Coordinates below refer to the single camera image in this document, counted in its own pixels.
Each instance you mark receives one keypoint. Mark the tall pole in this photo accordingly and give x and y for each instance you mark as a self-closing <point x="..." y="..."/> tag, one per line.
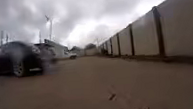
<point x="50" y="27"/>

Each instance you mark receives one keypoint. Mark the white vehicle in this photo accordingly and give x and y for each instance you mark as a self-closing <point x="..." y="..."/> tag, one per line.
<point x="71" y="54"/>

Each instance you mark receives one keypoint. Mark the dark car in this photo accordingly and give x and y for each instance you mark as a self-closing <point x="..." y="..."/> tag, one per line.
<point x="14" y="57"/>

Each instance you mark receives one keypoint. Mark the distant building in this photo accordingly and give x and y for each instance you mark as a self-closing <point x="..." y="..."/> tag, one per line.
<point x="90" y="49"/>

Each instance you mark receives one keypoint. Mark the long pale panel wall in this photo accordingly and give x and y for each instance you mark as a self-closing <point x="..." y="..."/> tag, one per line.
<point x="182" y="29"/>

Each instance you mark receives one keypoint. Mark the pale low building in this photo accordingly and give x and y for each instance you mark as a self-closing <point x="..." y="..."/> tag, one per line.
<point x="58" y="50"/>

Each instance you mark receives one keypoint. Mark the brown dirt road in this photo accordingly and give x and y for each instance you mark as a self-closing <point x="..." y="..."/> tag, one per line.
<point x="87" y="88"/>

